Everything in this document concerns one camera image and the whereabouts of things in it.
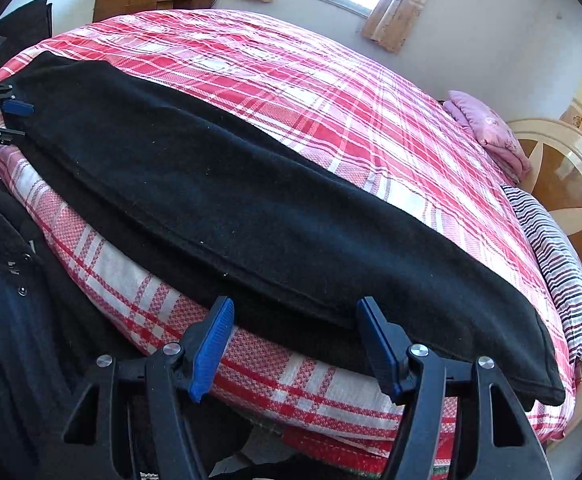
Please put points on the person's dark jacket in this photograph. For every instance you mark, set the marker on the person's dark jacket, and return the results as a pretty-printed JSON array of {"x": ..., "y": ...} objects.
[{"x": 1, "y": 310}]

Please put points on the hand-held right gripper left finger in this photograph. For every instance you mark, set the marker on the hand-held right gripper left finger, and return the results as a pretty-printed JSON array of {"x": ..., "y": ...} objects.
[{"x": 211, "y": 350}]

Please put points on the folded pink quilt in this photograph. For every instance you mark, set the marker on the folded pink quilt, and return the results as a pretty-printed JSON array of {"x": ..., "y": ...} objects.
[{"x": 486, "y": 130}]

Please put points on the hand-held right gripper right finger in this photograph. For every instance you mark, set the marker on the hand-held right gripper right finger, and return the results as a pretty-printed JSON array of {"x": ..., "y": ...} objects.
[{"x": 378, "y": 350}]

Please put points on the black pants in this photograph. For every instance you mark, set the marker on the black pants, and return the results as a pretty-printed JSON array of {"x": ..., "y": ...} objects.
[{"x": 221, "y": 185}]

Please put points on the red plaid bed blanket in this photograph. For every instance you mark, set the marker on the red plaid bed blanket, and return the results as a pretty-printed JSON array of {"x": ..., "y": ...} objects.
[{"x": 321, "y": 85}]

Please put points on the cream and wood headboard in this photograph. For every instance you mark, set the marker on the cream and wood headboard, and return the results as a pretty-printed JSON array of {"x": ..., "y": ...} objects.
[{"x": 561, "y": 170}]

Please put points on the striped pillow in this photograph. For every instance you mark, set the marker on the striped pillow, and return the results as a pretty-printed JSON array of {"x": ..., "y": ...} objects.
[{"x": 556, "y": 260}]

